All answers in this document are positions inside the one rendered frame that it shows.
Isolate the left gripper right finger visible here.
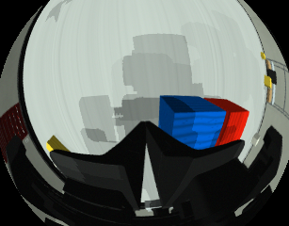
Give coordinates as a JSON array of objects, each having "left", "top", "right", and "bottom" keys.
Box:
[{"left": 145, "top": 121, "right": 245, "bottom": 209}]

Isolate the yellow cube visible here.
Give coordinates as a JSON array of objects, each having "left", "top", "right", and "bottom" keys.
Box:
[{"left": 265, "top": 75, "right": 271, "bottom": 88}]

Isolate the red cube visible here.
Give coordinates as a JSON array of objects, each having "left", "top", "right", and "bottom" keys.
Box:
[{"left": 204, "top": 98, "right": 249, "bottom": 146}]

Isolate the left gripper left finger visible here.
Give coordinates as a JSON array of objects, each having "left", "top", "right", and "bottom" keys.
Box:
[{"left": 50, "top": 121, "right": 146, "bottom": 211}]

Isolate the yellow rectangular bar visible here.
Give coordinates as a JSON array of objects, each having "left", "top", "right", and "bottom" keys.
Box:
[{"left": 46, "top": 136, "right": 69, "bottom": 152}]

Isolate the blue cube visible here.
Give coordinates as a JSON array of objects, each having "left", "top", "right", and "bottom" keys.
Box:
[{"left": 158, "top": 95, "right": 227, "bottom": 150}]

